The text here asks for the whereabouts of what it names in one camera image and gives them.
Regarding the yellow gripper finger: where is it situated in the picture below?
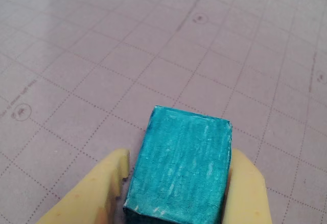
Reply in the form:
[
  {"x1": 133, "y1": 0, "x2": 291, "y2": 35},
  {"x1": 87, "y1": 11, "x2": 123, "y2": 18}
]
[
  {"x1": 38, "y1": 148, "x2": 130, "y2": 224},
  {"x1": 221, "y1": 148, "x2": 271, "y2": 224}
]

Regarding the blue painted wooden block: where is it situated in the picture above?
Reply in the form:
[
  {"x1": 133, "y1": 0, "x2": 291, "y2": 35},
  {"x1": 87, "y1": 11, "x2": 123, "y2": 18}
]
[{"x1": 123, "y1": 105, "x2": 233, "y2": 224}]

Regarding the brown gridded gift wrap paper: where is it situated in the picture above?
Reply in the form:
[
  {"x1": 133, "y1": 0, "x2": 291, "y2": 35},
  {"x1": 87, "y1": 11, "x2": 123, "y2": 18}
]
[{"x1": 0, "y1": 0, "x2": 327, "y2": 224}]

